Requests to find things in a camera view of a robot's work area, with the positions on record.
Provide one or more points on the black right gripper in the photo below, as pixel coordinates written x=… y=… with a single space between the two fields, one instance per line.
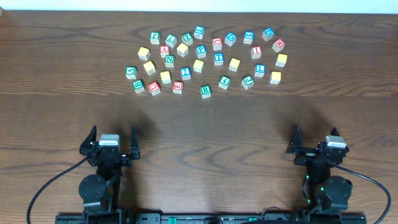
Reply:
x=295 y=146

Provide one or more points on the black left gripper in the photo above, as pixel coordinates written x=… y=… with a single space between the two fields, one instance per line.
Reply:
x=109 y=154

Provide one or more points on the green R block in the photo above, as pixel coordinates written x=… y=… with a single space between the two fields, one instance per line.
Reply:
x=205 y=91

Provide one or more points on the yellow o block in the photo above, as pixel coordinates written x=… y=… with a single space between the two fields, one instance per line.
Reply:
x=275 y=77
x=165 y=77

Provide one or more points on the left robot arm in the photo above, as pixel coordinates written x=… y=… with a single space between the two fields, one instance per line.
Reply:
x=100 y=191

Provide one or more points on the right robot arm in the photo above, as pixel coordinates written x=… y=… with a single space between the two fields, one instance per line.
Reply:
x=327 y=194

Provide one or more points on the green B block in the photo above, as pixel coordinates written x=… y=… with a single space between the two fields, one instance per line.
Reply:
x=138 y=86

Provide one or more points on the red U block bottom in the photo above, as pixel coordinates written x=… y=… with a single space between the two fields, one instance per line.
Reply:
x=154 y=88

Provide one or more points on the green A block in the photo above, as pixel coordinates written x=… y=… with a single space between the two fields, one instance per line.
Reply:
x=131 y=72

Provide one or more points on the yellow S block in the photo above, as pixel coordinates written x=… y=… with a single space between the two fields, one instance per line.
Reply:
x=149 y=67

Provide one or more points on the yellow block far right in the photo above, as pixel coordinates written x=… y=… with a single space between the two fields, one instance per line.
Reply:
x=281 y=60

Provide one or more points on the green J block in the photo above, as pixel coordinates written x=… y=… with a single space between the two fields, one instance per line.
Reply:
x=247 y=82

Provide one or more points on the blue L block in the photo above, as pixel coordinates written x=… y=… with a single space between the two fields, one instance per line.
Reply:
x=259 y=70

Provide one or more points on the yellow block upper left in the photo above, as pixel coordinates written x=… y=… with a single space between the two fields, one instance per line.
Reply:
x=144 y=53

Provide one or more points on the green N block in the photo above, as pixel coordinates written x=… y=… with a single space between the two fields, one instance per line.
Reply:
x=169 y=61

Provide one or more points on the red M block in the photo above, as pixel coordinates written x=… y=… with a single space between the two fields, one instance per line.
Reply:
x=278 y=45

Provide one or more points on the blue 2 block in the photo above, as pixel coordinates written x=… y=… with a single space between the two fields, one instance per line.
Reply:
x=185 y=73

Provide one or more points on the red I block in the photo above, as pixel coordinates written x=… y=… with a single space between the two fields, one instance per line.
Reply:
x=256 y=52

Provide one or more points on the red A block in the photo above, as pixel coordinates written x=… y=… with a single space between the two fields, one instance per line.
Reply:
x=164 y=50

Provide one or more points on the green 4 block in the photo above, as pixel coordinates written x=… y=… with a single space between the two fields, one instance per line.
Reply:
x=224 y=82

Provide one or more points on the yellow block middle right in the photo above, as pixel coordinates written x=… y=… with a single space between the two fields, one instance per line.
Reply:
x=234 y=64

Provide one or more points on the green F block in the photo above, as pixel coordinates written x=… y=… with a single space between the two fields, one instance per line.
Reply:
x=155 y=38

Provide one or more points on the yellow C block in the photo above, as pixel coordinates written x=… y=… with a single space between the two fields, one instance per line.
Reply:
x=198 y=66

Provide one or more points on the blue D block right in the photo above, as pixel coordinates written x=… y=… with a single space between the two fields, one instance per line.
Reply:
x=267 y=34

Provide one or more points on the blue d block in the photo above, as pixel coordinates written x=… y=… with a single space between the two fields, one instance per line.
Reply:
x=230 y=39
x=267 y=34

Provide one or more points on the yellow block upper middle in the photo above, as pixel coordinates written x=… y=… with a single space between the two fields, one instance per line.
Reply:
x=182 y=50

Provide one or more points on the green L block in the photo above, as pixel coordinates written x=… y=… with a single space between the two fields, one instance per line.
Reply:
x=171 y=40

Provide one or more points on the blue S block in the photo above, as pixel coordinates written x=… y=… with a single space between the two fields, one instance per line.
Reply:
x=248 y=37

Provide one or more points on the blue T block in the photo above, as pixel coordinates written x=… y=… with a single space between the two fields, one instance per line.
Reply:
x=218 y=59

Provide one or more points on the blue P block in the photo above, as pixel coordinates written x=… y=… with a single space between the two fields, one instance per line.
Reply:
x=200 y=51

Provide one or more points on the green Z block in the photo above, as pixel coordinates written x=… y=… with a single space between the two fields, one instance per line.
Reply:
x=187 y=39

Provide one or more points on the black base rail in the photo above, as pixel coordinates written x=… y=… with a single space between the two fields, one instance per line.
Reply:
x=156 y=218

